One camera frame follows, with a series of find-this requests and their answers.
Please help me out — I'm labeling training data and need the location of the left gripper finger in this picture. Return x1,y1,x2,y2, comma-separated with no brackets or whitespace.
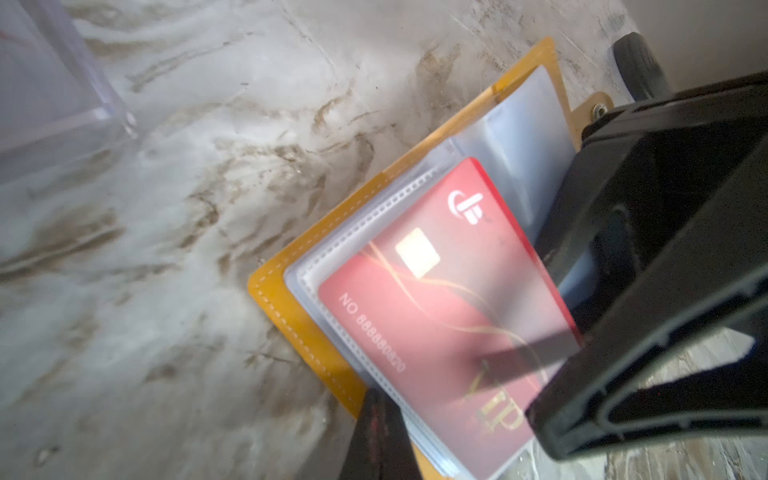
338,388,422,480

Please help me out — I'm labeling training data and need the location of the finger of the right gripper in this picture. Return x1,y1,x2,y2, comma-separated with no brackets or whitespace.
526,73,767,461

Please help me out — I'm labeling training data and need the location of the yellow leather card holder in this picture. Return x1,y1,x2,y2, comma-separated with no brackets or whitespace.
248,39,596,479

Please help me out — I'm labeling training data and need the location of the clear acrylic card box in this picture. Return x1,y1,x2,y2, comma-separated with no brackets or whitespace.
1,1,136,183

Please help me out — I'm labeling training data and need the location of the black microphone stand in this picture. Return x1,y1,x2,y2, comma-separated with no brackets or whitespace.
612,32,672,101

